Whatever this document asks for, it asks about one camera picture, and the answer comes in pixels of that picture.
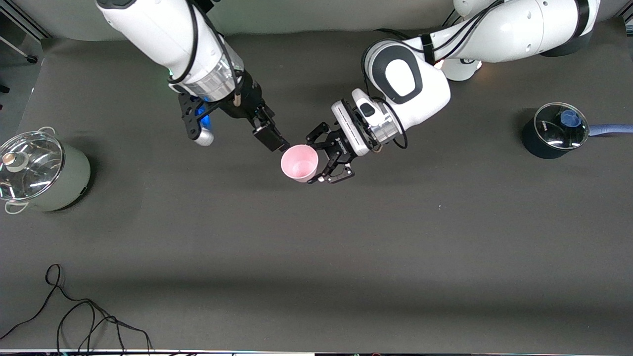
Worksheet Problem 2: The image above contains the thin black loose cable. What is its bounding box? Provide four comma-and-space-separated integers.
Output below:
0, 264, 154, 356

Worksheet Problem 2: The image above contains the pale green cooking pot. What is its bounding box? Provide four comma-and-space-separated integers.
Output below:
0, 127, 91, 215

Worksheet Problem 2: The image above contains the aluminium frame rail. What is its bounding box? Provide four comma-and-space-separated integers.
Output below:
0, 0, 51, 40

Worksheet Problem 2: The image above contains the metal stand leg black foot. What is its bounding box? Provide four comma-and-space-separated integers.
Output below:
0, 36, 39, 64

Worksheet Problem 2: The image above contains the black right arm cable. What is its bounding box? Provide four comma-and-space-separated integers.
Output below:
167, 0, 245, 107

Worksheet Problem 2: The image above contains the glass lid with blue knob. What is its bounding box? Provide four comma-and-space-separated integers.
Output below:
534, 102, 590, 150

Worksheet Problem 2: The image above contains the dark saucepan with blue handle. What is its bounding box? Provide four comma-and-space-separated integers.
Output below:
522, 102, 633, 160

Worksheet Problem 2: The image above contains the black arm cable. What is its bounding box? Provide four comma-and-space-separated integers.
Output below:
361, 0, 505, 150
167, 0, 245, 107

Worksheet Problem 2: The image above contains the glass pot lid metal rim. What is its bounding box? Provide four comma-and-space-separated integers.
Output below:
0, 131, 66, 202

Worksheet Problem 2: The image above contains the dark grey table mat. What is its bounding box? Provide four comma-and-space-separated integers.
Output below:
0, 17, 633, 353

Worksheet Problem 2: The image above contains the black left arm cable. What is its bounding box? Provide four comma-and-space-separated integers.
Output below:
361, 0, 505, 150

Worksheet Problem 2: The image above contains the pink plastic cup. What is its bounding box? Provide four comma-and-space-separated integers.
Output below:
280, 144, 319, 183

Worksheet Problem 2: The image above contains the black left base cable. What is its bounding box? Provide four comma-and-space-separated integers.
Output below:
373, 28, 422, 41

